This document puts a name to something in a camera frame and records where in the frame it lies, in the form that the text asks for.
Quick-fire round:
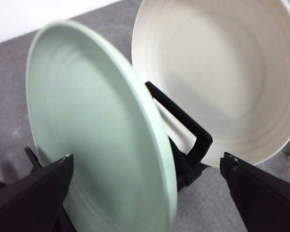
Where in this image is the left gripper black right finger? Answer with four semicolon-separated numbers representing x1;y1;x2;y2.
219;151;290;232

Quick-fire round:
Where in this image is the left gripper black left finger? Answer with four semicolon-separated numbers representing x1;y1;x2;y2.
0;154;74;232

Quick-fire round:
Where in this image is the green plate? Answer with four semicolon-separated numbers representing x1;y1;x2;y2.
26;19;177;232

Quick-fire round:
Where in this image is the black plate rack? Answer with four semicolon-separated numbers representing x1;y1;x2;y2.
24;81;213;232

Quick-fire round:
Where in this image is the cream plate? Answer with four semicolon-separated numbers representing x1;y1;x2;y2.
131;0;290;168

